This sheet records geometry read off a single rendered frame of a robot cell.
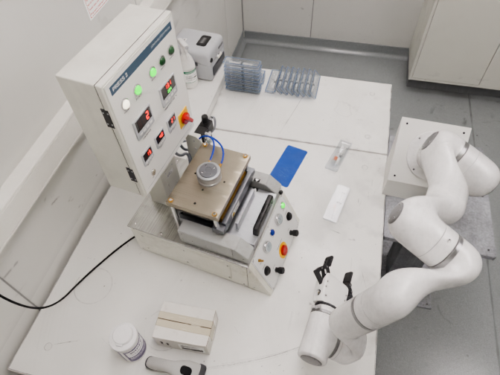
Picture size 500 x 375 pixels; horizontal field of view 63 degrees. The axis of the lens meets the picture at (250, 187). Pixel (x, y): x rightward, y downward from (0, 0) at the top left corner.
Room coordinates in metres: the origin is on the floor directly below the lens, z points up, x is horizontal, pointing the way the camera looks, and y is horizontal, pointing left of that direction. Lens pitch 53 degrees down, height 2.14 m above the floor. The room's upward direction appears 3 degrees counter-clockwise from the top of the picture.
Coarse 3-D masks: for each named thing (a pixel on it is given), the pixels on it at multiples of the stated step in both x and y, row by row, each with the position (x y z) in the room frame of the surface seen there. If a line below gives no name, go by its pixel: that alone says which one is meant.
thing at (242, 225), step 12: (252, 192) 0.83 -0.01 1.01; (264, 192) 0.86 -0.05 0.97; (240, 204) 0.81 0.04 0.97; (252, 204) 0.81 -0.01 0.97; (240, 216) 0.74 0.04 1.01; (252, 216) 0.76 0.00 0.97; (228, 228) 0.71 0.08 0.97; (240, 228) 0.71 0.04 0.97; (252, 228) 0.71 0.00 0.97; (252, 240) 0.66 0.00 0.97
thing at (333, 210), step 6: (342, 186) 1.01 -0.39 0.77; (336, 192) 0.98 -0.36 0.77; (342, 192) 0.98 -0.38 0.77; (348, 192) 0.98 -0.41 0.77; (336, 198) 0.95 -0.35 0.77; (342, 198) 0.95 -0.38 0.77; (330, 204) 0.92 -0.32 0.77; (336, 204) 0.92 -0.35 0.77; (342, 204) 0.92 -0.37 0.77; (330, 210) 0.89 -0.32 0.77; (336, 210) 0.89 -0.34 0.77; (324, 216) 0.87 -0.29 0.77; (330, 216) 0.87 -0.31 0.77; (336, 216) 0.86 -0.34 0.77
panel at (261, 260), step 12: (276, 204) 0.83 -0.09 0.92; (276, 228) 0.76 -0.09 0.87; (288, 228) 0.80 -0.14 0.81; (264, 240) 0.70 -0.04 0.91; (276, 240) 0.73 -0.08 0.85; (288, 240) 0.76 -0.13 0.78; (264, 252) 0.66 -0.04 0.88; (276, 252) 0.69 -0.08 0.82; (252, 264) 0.61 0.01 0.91; (264, 264) 0.63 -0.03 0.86; (276, 264) 0.66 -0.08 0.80; (264, 276) 0.60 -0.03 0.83; (276, 276) 0.62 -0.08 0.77
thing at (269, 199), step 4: (268, 196) 0.81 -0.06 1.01; (272, 196) 0.81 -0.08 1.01; (268, 200) 0.79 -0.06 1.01; (272, 200) 0.80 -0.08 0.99; (264, 204) 0.78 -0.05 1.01; (268, 204) 0.78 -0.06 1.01; (264, 208) 0.76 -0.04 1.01; (268, 208) 0.76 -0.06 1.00; (260, 212) 0.75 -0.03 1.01; (264, 212) 0.74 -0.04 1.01; (260, 216) 0.73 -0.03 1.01; (264, 216) 0.73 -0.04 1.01; (256, 220) 0.72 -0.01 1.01; (260, 220) 0.71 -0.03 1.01; (256, 224) 0.70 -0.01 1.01; (260, 224) 0.70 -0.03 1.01; (256, 228) 0.68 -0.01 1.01; (256, 232) 0.68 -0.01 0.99
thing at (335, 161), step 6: (342, 144) 1.24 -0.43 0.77; (348, 144) 1.24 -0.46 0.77; (336, 150) 1.21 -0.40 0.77; (342, 150) 1.21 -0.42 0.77; (336, 156) 1.17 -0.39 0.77; (342, 156) 1.17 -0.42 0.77; (330, 162) 1.14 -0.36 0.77; (336, 162) 1.14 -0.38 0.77; (330, 168) 1.11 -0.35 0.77; (336, 168) 1.11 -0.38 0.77
